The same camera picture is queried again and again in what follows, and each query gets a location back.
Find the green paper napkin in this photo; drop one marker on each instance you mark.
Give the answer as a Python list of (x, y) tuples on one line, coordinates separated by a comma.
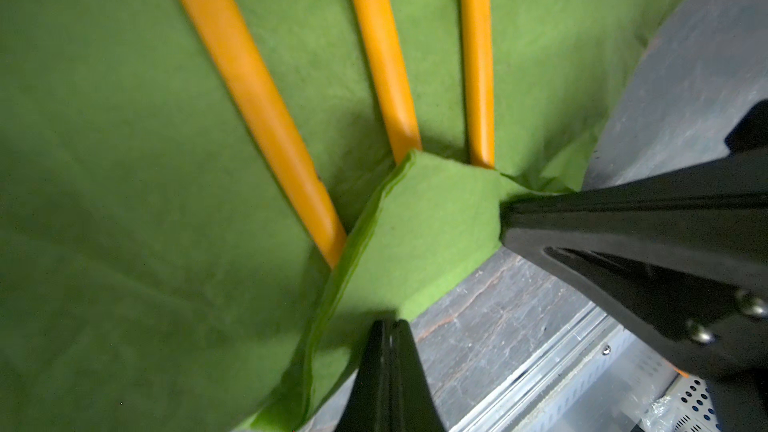
[(154, 277)]

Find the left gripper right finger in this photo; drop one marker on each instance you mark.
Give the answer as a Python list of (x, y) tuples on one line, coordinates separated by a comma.
[(412, 407)]

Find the aluminium mounting rail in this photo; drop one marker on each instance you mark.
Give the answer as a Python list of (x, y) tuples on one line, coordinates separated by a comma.
[(595, 375)]

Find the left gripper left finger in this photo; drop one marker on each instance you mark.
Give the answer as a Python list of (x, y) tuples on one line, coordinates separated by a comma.
[(368, 406)]

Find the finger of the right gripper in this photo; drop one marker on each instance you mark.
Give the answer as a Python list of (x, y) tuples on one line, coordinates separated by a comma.
[(679, 259), (751, 132)]

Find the orange plastic spoon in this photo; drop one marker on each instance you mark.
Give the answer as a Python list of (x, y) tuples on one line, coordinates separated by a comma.
[(226, 37)]

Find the orange plastic fork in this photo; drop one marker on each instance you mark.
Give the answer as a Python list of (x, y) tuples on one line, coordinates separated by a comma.
[(381, 42)]

